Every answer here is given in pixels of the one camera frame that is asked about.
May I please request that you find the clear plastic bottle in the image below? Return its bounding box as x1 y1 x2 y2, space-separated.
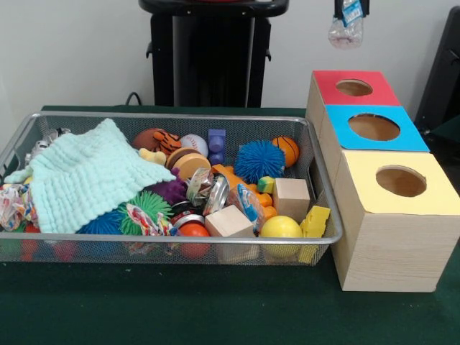
327 0 364 50

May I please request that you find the wooden box with three holes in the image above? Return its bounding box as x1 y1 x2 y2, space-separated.
305 70 460 293

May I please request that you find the silver mesh bin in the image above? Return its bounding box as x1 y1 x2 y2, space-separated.
0 111 343 267

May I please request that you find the black chair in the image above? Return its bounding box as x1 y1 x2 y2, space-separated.
413 5 460 136

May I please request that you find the orange toy basketball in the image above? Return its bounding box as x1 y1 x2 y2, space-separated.
272 136 300 169

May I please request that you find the dark green table cloth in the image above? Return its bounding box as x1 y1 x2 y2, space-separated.
420 114 460 170
0 104 460 345

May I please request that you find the blue spiky ball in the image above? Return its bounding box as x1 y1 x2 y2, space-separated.
234 140 286 185

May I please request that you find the wooden cube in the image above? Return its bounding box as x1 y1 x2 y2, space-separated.
272 178 311 224
204 204 255 263

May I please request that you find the orange plastic toy block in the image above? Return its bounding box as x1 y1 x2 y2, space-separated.
211 163 278 220

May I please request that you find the yellow cheese wedge toy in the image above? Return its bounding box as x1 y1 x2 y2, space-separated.
299 205 331 264

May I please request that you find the toy burger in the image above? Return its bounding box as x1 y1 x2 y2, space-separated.
165 147 212 180

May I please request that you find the yellow ball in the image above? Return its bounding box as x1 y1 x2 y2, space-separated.
259 215 303 258

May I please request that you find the green spiky ball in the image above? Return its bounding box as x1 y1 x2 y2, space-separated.
117 190 174 236

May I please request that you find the mint green knitted cloth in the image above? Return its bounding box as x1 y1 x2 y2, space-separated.
3 118 177 234

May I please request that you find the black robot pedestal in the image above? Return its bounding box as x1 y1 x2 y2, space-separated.
138 0 290 108

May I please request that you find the black cable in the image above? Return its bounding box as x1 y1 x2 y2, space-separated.
124 91 144 107

